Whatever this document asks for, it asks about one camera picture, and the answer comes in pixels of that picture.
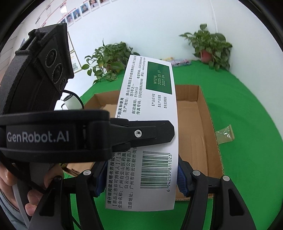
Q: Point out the left potted green plant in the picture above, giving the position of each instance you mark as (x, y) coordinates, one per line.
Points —
(108, 61)

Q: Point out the white green medicine box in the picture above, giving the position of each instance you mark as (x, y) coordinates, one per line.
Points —
(144, 177)

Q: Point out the person's left hand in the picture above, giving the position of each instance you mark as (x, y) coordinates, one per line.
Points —
(8, 180)

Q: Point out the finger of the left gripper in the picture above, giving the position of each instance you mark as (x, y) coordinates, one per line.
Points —
(125, 134)

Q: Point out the right potted green plant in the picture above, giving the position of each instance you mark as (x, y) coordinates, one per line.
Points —
(211, 48)

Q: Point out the white electric kettle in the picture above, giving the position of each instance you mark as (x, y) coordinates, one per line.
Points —
(69, 101)

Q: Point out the small transparent plastic packet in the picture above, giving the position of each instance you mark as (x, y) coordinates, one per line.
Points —
(225, 135)

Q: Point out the potted green plant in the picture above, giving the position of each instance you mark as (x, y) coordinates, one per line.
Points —
(211, 48)
(108, 61)

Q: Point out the yellow cloth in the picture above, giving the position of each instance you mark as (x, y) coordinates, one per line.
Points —
(168, 59)

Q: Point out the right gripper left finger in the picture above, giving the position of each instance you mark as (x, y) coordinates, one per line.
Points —
(69, 203)

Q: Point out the patterned tissue pack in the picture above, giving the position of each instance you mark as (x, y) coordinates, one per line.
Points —
(180, 62)

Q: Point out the large brown cardboard box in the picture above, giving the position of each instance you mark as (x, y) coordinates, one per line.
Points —
(197, 139)

